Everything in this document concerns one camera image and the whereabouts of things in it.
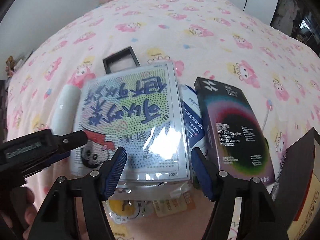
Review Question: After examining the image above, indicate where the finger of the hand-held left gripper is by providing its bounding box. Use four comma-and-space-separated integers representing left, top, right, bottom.
53, 130, 90, 154
46, 151, 73, 168

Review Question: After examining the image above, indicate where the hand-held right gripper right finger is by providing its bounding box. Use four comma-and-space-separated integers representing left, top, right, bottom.
190, 147, 288, 240

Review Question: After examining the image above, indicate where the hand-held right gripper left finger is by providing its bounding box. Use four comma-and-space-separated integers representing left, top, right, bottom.
27, 147, 128, 240

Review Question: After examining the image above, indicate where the black screen protector box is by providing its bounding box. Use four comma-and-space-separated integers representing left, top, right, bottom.
194, 77, 277, 187

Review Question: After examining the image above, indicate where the printed bead art pack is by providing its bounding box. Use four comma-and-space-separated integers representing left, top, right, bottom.
69, 61, 193, 202

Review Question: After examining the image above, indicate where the dark grey shoe box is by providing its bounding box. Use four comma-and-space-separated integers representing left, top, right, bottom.
271, 127, 320, 240

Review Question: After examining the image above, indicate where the person's left hand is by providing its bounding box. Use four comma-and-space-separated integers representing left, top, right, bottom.
12, 186, 40, 231

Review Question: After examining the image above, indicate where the white cardboard roll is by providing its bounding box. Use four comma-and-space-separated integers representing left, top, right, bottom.
51, 84, 82, 134

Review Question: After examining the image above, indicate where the blue white wet wipes pack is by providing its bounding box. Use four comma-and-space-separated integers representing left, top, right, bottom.
179, 84, 209, 153

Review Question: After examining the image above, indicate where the pink printed blanket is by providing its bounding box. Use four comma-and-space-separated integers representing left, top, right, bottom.
5, 0, 320, 240

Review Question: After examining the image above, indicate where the open clothes closet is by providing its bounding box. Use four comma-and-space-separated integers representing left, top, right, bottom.
270, 0, 320, 55

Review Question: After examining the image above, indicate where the small black frame box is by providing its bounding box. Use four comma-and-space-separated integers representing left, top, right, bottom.
102, 45, 140, 75

